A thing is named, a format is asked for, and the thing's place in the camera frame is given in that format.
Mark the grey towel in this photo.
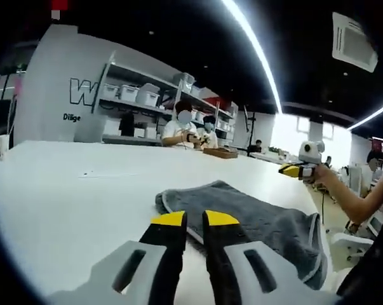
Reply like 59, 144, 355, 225
155, 180, 328, 292

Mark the person's right hand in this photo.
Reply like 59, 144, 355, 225
311, 165, 337, 191

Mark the black stand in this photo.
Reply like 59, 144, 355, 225
243, 106, 259, 156

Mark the white office chair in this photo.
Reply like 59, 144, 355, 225
330, 215, 383, 263

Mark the ceiling light strip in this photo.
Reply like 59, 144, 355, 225
348, 98, 383, 130
221, 0, 283, 114

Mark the brown wooden tray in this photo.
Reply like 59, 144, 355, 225
203, 146, 239, 159

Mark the person's dark shirt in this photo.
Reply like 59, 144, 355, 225
335, 236, 383, 305

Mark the white ceiling air vent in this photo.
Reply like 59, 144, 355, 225
332, 11, 379, 72

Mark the clear storage box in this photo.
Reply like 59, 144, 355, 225
173, 72, 195, 93

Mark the dark bag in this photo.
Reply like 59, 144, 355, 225
119, 112, 135, 137

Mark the large white storage box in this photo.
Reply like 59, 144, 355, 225
136, 83, 160, 107

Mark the grey metal shelf rack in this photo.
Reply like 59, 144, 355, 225
94, 50, 239, 147

